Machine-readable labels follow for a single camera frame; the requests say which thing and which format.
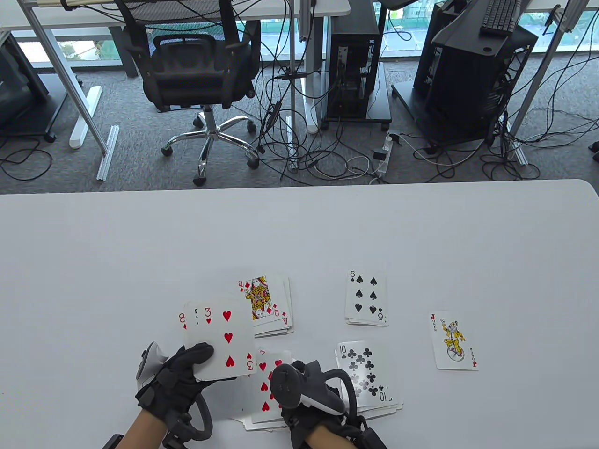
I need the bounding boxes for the person's right hand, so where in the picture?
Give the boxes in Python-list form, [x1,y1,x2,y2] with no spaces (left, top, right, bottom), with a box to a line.
[281,405,368,449]

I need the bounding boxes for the person's left hand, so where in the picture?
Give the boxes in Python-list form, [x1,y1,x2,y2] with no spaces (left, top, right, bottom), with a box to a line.
[136,342,239,421]

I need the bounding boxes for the pile of hearts cards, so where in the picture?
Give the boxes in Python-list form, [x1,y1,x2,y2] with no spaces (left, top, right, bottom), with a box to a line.
[228,350,293,432]

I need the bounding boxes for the many-pip hearts playing card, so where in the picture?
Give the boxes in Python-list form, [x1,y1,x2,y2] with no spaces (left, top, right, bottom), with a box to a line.
[253,351,293,424]

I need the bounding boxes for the stack of playing cards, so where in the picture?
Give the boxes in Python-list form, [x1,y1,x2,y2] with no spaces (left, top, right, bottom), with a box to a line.
[179,294,257,382]

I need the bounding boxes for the pile of clubs cards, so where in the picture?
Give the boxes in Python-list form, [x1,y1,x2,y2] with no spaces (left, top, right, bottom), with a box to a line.
[335,341,404,418]

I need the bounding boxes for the pile of diamonds cards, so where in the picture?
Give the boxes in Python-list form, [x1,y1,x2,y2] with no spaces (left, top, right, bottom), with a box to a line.
[238,275,294,337]

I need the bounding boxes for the many-pip spades playing card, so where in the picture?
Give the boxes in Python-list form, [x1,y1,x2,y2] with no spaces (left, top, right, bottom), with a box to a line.
[345,270,388,326]

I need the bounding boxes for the jester figure playing card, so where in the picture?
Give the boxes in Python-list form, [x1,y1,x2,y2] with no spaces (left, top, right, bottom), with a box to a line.
[428,310,479,371]

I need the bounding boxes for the person's right forearm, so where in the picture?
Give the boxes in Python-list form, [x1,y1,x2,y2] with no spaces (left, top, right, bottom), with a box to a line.
[307,428,361,449]

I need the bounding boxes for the person's left forearm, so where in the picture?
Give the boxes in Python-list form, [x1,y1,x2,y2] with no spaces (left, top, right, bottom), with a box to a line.
[123,412,170,449]

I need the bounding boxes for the grey and white handheld controller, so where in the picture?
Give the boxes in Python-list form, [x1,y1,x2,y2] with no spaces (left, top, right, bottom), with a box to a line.
[136,341,213,441]
[270,360,357,419]

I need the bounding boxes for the white power strip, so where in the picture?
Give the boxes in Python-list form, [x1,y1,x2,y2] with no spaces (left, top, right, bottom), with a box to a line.
[372,132,403,178]

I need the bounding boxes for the black mesh office chair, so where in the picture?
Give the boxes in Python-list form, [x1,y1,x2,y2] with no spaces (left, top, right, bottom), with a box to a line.
[114,0,262,187]

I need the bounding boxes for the black rolling computer stand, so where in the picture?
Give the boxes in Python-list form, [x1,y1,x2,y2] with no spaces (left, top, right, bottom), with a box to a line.
[321,61,393,131]

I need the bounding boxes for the black rolling cabinet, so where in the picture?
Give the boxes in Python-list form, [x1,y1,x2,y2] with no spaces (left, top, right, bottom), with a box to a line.
[0,32,69,143]

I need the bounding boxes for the black flat floor stand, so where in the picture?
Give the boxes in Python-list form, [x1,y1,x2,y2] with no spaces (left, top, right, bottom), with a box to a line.
[392,82,497,146]

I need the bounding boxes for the large black computer tower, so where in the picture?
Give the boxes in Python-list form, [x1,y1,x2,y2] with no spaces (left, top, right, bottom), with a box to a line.
[424,23,539,146]

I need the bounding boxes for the black computer case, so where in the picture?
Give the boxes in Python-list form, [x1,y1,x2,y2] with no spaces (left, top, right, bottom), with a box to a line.
[413,0,452,99]

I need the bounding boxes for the black tilted board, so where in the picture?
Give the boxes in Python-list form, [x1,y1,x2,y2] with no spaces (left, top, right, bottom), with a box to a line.
[431,0,511,58]

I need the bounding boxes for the black keyboard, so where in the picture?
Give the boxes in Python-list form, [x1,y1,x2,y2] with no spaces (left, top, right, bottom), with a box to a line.
[480,0,522,37]

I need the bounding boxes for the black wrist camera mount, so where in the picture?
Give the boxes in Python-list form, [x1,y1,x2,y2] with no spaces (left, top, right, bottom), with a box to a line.
[358,428,389,449]
[163,414,195,449]

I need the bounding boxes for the black looped floor cable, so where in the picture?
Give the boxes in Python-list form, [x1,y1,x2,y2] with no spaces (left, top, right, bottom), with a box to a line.
[0,136,53,182]

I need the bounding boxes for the tangle of black floor cables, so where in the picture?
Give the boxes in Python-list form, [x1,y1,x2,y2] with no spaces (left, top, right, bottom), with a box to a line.
[250,0,599,188]

